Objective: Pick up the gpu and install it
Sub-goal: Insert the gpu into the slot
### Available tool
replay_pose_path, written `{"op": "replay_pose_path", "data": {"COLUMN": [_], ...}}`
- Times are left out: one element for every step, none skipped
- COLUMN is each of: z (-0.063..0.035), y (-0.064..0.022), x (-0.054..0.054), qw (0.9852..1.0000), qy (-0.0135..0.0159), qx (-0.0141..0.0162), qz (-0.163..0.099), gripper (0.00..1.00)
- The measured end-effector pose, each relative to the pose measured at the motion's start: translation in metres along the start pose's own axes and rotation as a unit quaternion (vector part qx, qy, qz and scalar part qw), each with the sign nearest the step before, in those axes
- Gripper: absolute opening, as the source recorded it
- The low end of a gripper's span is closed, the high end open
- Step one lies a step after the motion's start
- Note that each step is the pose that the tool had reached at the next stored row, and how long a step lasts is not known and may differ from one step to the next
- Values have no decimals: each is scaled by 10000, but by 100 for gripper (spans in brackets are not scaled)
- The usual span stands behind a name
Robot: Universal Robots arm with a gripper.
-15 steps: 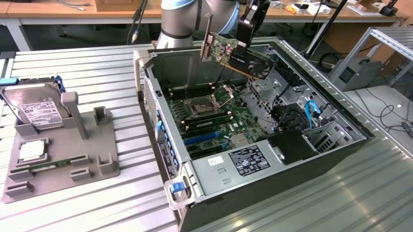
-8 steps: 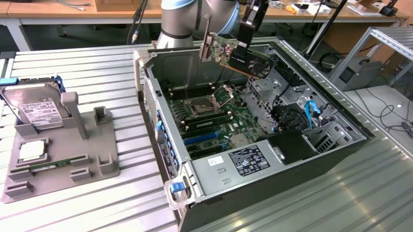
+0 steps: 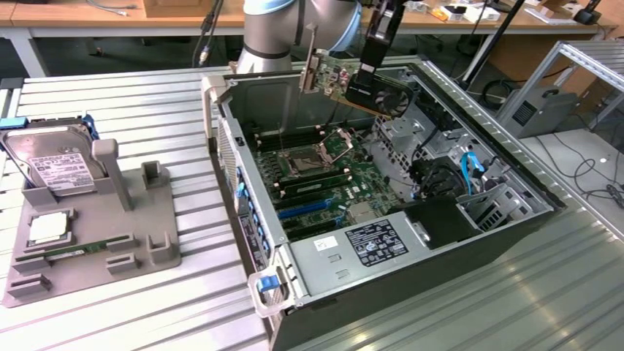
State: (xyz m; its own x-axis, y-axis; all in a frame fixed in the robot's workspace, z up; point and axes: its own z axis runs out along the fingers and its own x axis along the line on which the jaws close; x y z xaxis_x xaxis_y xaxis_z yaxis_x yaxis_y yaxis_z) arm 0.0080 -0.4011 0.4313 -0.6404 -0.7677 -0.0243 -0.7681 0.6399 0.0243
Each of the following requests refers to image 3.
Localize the black RAM stick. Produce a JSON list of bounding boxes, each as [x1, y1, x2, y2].
[[280, 174, 352, 195]]

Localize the metal socket cover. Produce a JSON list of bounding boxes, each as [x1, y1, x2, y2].
[[315, 127, 356, 162]]

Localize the thin black looped wire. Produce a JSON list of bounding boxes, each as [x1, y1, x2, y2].
[[328, 102, 352, 127]]

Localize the CPU socket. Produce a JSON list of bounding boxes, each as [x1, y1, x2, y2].
[[287, 146, 336, 176]]

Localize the blue expansion slot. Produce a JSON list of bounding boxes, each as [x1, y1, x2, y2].
[[276, 199, 336, 220]]

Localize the brown wooden box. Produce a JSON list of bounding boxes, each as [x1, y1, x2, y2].
[[144, 0, 216, 18]]

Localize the black stand pole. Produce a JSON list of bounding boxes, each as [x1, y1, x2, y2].
[[460, 0, 528, 83]]

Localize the black tangled cables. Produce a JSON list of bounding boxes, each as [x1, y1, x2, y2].
[[535, 133, 624, 210]]

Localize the silver CPU chip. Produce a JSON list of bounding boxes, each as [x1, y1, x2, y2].
[[27, 214, 68, 244]]

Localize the white cable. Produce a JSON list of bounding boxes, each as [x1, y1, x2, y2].
[[87, 0, 131, 18]]

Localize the tall grey metal disk bay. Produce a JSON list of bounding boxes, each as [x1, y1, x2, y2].
[[372, 69, 482, 176]]

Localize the large brown cardboard box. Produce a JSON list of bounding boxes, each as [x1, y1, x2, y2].
[[487, 34, 604, 87]]

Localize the open black PC case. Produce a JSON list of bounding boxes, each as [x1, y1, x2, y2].
[[202, 54, 570, 351]]

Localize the black desk device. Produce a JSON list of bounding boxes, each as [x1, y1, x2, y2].
[[572, 0, 604, 26]]

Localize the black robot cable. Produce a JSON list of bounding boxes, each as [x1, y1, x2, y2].
[[196, 0, 226, 67]]

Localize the blue plastic disk caddy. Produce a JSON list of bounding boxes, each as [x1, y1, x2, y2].
[[0, 113, 102, 154]]

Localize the silver hard disk white label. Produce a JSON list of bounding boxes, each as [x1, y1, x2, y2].
[[0, 124, 107, 198]]

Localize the blue disk wire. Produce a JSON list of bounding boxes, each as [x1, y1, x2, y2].
[[459, 151, 487, 197]]

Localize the aluminium profile frame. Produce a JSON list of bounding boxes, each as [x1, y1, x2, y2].
[[495, 39, 624, 132]]

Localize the orange and white box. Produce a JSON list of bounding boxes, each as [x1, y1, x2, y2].
[[431, 5, 470, 22]]

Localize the green motherboard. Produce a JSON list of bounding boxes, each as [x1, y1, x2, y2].
[[251, 126, 406, 242]]

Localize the black wire bundle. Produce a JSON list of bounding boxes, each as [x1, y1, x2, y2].
[[408, 159, 464, 200]]

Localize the wooden desk grey frame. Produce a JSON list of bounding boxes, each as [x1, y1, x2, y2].
[[0, 0, 248, 78], [359, 0, 619, 48]]

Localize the grey box device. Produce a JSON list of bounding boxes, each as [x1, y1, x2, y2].
[[510, 88, 582, 139]]

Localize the green graphics card black cooler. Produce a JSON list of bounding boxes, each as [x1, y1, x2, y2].
[[298, 22, 422, 120]]

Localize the grey plastic parts rack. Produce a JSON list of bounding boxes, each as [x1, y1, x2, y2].
[[0, 137, 183, 309]]

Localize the black expansion slot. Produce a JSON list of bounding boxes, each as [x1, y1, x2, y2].
[[282, 217, 338, 238]]

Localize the black coiled cable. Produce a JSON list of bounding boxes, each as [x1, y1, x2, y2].
[[480, 78, 519, 110]]

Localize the perforated grey disk bay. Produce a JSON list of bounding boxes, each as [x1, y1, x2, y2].
[[456, 181, 540, 234]]

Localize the silver chipset heatsink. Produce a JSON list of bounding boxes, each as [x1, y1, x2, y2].
[[348, 203, 379, 224]]

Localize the green RAM stick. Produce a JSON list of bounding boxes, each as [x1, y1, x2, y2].
[[16, 237, 126, 263]]

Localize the grey power supply unit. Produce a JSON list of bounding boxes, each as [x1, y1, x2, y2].
[[287, 210, 434, 297]]

